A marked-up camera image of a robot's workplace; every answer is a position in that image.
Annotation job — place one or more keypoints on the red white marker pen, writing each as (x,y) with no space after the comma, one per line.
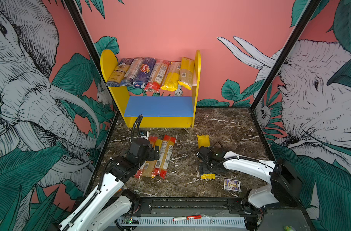
(193,217)

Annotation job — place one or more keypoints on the yellow shelf unit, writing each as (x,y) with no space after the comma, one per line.
(159,111)

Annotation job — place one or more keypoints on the red-end spaghetti pack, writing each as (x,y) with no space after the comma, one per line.
(166,150)
(139,172)
(157,76)

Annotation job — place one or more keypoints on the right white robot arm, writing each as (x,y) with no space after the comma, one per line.
(283,183)

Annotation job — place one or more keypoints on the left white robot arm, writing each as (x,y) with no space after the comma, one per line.
(93,214)

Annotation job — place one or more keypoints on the small playing card box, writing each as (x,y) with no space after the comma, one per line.
(231,185)

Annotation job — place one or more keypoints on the white perforated rail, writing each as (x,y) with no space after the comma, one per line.
(228,222)

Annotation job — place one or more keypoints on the wide yellow spaghetti pack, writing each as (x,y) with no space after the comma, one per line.
(186,73)

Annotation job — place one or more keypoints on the blue Barilla spaghetti box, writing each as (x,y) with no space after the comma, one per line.
(144,72)

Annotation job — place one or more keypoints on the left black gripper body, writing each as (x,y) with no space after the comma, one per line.
(150,155)

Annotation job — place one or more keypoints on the black base frame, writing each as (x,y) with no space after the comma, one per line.
(187,206)

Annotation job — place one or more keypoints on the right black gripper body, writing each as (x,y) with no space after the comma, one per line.
(205,169)

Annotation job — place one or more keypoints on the small green circuit board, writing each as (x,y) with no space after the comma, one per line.
(130,221)

